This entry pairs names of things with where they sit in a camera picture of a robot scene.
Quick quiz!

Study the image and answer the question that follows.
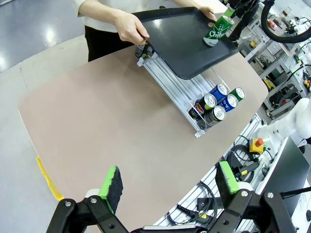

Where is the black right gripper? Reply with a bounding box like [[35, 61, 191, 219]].
[[224, 0, 259, 42]]

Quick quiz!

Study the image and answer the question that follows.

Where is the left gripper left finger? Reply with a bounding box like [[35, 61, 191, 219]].
[[46, 166, 129, 233]]

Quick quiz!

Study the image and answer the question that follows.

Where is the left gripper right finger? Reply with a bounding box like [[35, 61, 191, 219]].
[[211, 161, 296, 233]]

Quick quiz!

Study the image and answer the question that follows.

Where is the green Chilsung Cider can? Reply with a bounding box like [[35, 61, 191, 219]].
[[228, 86, 246, 102], [203, 14, 235, 48]]

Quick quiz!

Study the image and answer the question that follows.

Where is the black plastic serving tray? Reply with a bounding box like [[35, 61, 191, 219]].
[[133, 6, 241, 81]]

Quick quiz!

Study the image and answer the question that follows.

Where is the black Pepsi can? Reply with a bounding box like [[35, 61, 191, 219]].
[[135, 43, 149, 59], [204, 105, 227, 128], [189, 93, 218, 119]]

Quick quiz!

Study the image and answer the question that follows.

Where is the person's right forearm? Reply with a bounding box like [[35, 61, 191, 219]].
[[78, 0, 120, 27]]

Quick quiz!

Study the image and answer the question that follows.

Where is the person's left forearm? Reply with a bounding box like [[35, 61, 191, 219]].
[[173, 0, 203, 10]]

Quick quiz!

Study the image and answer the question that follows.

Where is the person in light t-shirt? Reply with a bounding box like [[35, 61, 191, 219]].
[[77, 0, 176, 63]]

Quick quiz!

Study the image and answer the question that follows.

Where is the person's left hand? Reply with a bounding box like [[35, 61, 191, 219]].
[[198, 5, 218, 23]]

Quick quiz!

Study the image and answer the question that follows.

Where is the person's right hand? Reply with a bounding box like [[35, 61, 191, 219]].
[[114, 11, 151, 46]]

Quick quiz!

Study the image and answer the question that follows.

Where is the black yellow handheld controller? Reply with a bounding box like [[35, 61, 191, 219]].
[[228, 160, 260, 182]]

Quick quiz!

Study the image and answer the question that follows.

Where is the yellow emergency stop button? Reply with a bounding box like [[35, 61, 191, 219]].
[[249, 137, 266, 154]]

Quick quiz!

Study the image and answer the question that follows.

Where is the aluminium profile base platform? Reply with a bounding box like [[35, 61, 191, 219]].
[[153, 113, 275, 228]]

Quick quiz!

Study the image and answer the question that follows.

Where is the black computer monitor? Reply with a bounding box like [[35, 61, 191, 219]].
[[263, 136, 311, 212]]

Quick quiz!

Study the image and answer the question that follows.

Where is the yellow plastic strip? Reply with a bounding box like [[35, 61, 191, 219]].
[[36, 156, 65, 201]]

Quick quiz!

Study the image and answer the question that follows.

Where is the yellow tool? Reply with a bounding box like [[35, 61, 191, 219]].
[[263, 77, 276, 90]]

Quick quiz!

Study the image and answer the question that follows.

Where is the black braided cable sleeve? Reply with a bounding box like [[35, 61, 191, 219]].
[[260, 0, 311, 44]]

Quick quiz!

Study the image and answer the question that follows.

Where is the black cable with connector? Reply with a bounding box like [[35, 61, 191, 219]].
[[167, 181, 221, 225]]

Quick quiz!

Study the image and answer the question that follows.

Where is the aluminium frame cart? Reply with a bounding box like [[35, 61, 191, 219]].
[[244, 14, 311, 119]]

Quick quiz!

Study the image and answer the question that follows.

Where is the white wire can dispenser rack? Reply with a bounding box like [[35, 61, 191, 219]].
[[136, 45, 245, 139]]

